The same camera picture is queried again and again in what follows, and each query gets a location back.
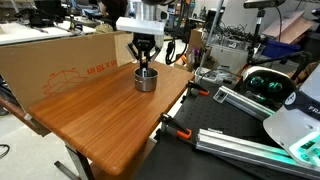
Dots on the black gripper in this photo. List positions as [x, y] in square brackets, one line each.
[144, 41]

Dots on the white black dry-erase marker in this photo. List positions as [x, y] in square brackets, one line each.
[144, 71]

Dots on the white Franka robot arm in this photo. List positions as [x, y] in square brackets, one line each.
[290, 133]

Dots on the small stainless steel pot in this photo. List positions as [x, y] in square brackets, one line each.
[146, 83]

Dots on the person in dark shirt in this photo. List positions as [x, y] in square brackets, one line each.
[115, 8]

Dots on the black orange bar clamp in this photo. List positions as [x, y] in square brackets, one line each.
[198, 90]
[176, 128]

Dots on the white slanted pole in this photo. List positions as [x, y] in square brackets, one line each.
[211, 36]

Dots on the brown cardboard box red print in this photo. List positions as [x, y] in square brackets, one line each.
[50, 63]

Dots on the white work table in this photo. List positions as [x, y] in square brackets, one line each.
[33, 33]

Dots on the black metal table leg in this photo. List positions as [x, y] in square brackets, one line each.
[78, 160]

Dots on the blue plastic crate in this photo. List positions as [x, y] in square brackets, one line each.
[280, 49]

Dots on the aluminium extrusion rail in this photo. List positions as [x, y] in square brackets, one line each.
[246, 101]
[240, 150]

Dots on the black camera tripod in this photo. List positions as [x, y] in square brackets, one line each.
[256, 33]

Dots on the black stereo camera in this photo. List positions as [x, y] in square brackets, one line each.
[263, 4]

